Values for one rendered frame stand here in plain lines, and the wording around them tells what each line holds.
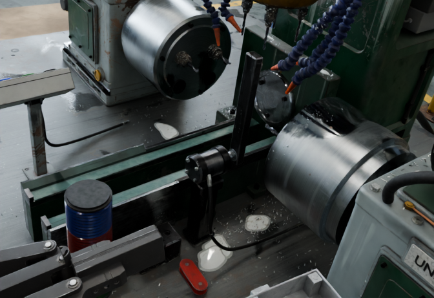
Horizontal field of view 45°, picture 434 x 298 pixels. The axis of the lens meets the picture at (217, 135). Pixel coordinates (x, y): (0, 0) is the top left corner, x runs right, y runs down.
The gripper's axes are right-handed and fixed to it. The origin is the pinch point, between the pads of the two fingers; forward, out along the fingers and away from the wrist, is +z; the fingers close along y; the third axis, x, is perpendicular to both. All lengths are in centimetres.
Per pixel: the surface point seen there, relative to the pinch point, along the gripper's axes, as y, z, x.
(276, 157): 35, 41, 34
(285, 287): 5.0, 21.6, 25.2
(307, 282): 4.5, 24.9, 25.9
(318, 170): 26, 44, 31
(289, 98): 55, 59, 38
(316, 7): 67, 74, 23
